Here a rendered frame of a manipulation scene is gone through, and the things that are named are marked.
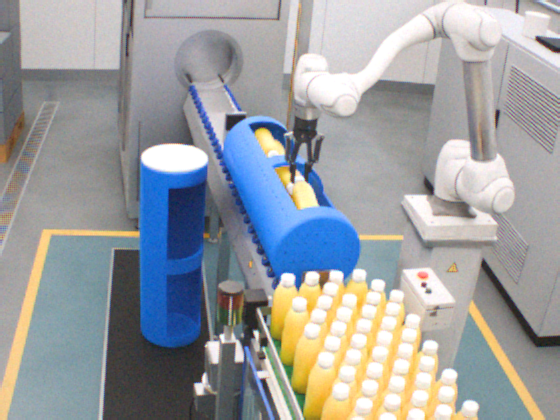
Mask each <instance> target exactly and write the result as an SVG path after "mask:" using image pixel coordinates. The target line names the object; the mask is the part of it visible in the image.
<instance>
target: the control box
mask: <svg viewBox="0 0 560 420"><path fill-rule="evenodd" d="M420 271H424V272H426V273H427V274H428V277H425V278H424V279H422V278H420V277H419V276H418V275H417V273H418V272H420ZM422 281H425V282H427V287H422V285H421V282H422ZM434 282H435V283H434ZM435 284H436V285H437V286H438V287H437V286H435ZM436 287H437V289H436ZM426 288H431V289H432V291H431V293H430V294H429V293H426V292H425V289H426ZM439 290H442V291H440V292H441V293H440V292H439ZM398 291H401V292H403V293H404V298H403V300H402V303H403V305H404V308H405V309H406V311H408V313H409V314H414V315H417V316H419V317H420V320H419V323H418V324H419V326H418V327H419V329H420V332H422V331H427V330H439V329H448V328H449V324H450V319H451V315H452V312H453V309H454V307H455V304H456V301H455V300H454V298H452V297H451V296H450V293H449V292H448V291H447V289H446V288H445V287H443V284H442V283H441V282H440V280H439V279H438V278H437V277H436V274H435V273H434V272H433V271H432V270H431V269H430V268H424V269H406V270H402V276H401V280H400V285H399V290H398Z"/></svg>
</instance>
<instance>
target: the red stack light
mask: <svg viewBox="0 0 560 420"><path fill-rule="evenodd" d="M243 302H244V292H243V293H242V294H240V295H238V296H226V295H224V294H222V293H221V292H220V291H219V289H218V299H217V304H218V305H219V306H221V307H222V308H224V309H228V310H231V311H233V310H238V309H240V308H241V307H242V306H243Z"/></svg>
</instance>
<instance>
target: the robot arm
mask: <svg viewBox="0 0 560 420"><path fill-rule="evenodd" d="M440 37H442V38H448V39H451V42H452V44H453V47H454V48H455V51H456V53H457V56H458V58H459V59H460V60H461V63H462V67H463V79H464V92H465V95H466V110H467V125H468V129H469V142H468V141H465V140H450V141H448V142H447V144H445V146H443V147H442V149H441V151H440V155H439V158H438V161H437V166H436V171H435V178H434V183H435V192H434V196H427V197H426V201H427V202H428V203H429V205H430V206H431V209H432V215H434V216H452V217H467V218H472V219H475V218H477V213H476V212H475V211H474V210H473V209H472V207H474V208H475V209H477V210H479V211H481V212H483V213H486V214H493V215H495V214H499V213H502V212H505V211H506V210H508V209H509V208H510V207H511V205H512V203H513V201H514V198H515V191H514V187H513V184H512V182H511V181H510V177H509V174H508V173H507V170H506V167H505V164H504V160H503V158H502V157H501V155H499V154H497V144H496V127H495V119H494V96H493V92H492V70H491V68H490V58H492V56H493V52H494V49H495V46H496V45H497V44H499V43H500V39H501V37H502V29H501V25H500V23H499V22H498V19H497V18H496V17H495V16H494V15H493V14H491V13H490V12H488V11H487V10H485V9H483V8H480V7H477V6H474V5H469V4H467V3H466V2H464V1H463V0H452V1H449V0H447V1H446V2H443V3H441V4H437V5H435V6H434V7H430V8H429V9H427V11H424V12H422V13H421V14H420V15H419V16H418V15H417V16H416V17H415V18H413V20H411V21H409V22H408V23H407V24H405V25H404V26H402V27H401V28H400V29H398V30H397V31H395V32H394V33H393V34H391V35H390V36H388V38H387V39H386V40H385V41H384V42H382V44H381V45H380V48H379V50H377V52H376V54H375V55H374V57H373V58H372V59H371V62H370V64H369V65H368V66H367V67H366V68H365V69H364V70H363V71H361V72H359V73H358V74H356V75H351V74H348V73H345V72H343V73H339V74H334V75H330V73H329V72H328V70H327V69H328V68H327V64H326V61H325V58H324V57H323V56H321V55H318V54H315V53H308V54H305V55H303V56H301V57H300V59H299V62H298V63H297V66H296V70H295V76H294V85H293V90H294V105H293V114H294V129H293V130H292V132H290V133H285V134H284V135H285V138H286V147H285V160H286V162H287V163H290V167H289V171H290V173H291V179H290V180H291V182H292V184H295V178H296V171H297V164H296V159H297V156H298V153H299V150H300V147H301V145H302V143H307V155H308V161H305V171H304V179H305V181H306V182H307V183H308V179H309V173H311V172H312V166H313V165H314V163H318V162H319V156H320V151H321V146H322V142H323V140H324V136H323V134H322V133H318V132H317V130H316V128H317V120H318V118H319V117H320V113H321V111H322V112H324V113H326V114H328V115H330V116H332V117H336V118H346V117H349V116H351V115H352V114H353V113H355V112H356V111H357V109H356V108H357V105H358V102H359V101H360V96H361V95H362V94H363V93H364V92H365V91H366V90H368V89H369V87H370V86H372V85H373V84H375V83H376V82H377V81H378V80H379V79H380V78H381V75H382V74H383V73H384V72H385V70H386V69H387V67H388V66H389V65H390V63H391V61H392V60H393V59H394V57H396V55H397V53H398V52H399V51H400V50H403V49H404V48H406V47H408V46H410V45H416V44H418V43H421V42H428V41H431V40H433V39H437V38H440ZM293 135H294V137H295V138H296V140H295V145H294V149H293V152H292V155H291V139H292V136H293ZM316 136H317V141H316V146H315V151H314V157H313V151H312V140H313V139H314V138H315V137H316ZM290 156H291V158H290Z"/></svg>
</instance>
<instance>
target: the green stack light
mask: <svg viewBox="0 0 560 420"><path fill-rule="evenodd" d="M242 314H243V306H242V307H241V308H240V309H238V310H233V311H231V310H228V309H224V308H222V307H221V306H219V305H218V304H217V312H216V320H217V322H218V323H219V324H221V325H223V326H228V327H232V326H236V325H238V324H240V323H241V321H242Z"/></svg>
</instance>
